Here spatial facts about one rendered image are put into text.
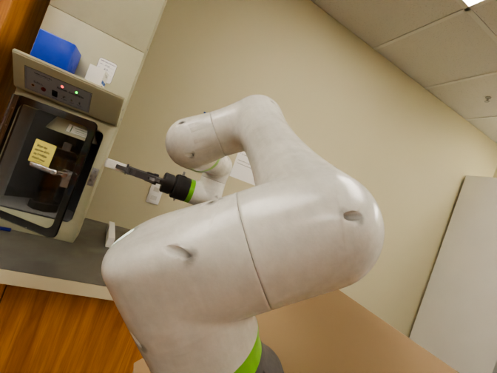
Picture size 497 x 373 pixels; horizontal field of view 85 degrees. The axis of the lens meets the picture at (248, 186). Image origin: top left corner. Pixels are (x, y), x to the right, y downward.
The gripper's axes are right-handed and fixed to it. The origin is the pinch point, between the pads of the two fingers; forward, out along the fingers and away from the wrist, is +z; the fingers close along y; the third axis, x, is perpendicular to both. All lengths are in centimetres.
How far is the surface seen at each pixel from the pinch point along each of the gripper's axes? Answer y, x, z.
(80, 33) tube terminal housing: -11.0, -39.2, 26.0
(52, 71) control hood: -0.5, -21.4, 26.5
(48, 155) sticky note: -1.4, 4.2, 19.5
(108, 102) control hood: -2.6, -19.6, 9.4
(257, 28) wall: -54, -102, -42
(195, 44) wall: -54, -75, -13
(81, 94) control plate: -3.2, -18.7, 17.6
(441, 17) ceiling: -6, -137, -127
